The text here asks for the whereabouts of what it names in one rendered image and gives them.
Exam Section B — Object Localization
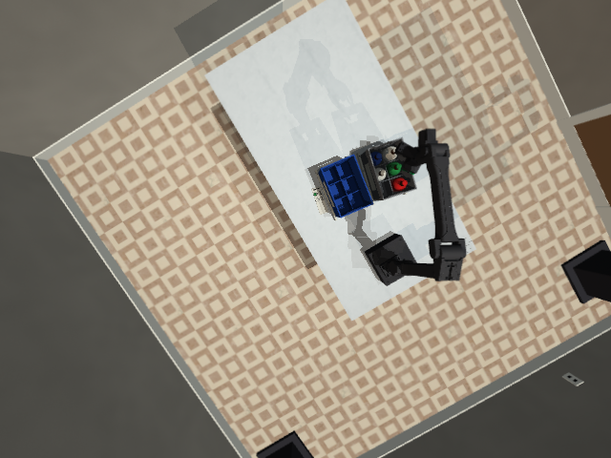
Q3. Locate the blue bottle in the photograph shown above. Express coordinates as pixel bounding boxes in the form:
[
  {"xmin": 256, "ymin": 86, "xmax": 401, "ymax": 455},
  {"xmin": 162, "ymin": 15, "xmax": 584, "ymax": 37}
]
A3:
[{"xmin": 370, "ymin": 152, "xmax": 382, "ymax": 167}]

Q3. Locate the white bottle with grey label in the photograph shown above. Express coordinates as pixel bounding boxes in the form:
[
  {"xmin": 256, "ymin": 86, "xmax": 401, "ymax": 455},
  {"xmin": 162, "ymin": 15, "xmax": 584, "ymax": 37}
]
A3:
[{"xmin": 375, "ymin": 168, "xmax": 386, "ymax": 181}]

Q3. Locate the green bottle with pale green label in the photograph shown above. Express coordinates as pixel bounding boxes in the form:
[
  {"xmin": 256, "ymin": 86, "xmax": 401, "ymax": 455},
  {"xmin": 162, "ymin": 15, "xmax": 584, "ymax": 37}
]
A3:
[{"xmin": 386, "ymin": 161, "xmax": 402, "ymax": 177}]

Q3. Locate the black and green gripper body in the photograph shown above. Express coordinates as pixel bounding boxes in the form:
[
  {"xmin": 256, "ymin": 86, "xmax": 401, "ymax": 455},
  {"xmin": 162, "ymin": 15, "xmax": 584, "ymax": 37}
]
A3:
[{"xmin": 401, "ymin": 157, "xmax": 422, "ymax": 174}]

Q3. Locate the cream bottle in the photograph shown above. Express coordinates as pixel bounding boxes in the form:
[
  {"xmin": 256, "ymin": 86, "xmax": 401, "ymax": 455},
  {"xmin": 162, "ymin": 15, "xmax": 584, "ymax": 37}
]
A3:
[{"xmin": 382, "ymin": 146, "xmax": 397, "ymax": 163}]

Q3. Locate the white paper pick list strip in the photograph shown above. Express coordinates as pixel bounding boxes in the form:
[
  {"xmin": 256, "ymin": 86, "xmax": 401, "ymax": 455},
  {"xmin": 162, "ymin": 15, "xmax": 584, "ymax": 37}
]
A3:
[{"xmin": 311, "ymin": 186, "xmax": 328, "ymax": 215}]

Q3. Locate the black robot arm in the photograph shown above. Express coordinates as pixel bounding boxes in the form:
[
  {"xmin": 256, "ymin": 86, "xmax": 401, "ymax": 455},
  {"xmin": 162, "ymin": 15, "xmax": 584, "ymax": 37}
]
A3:
[{"xmin": 380, "ymin": 129, "xmax": 467, "ymax": 281}]

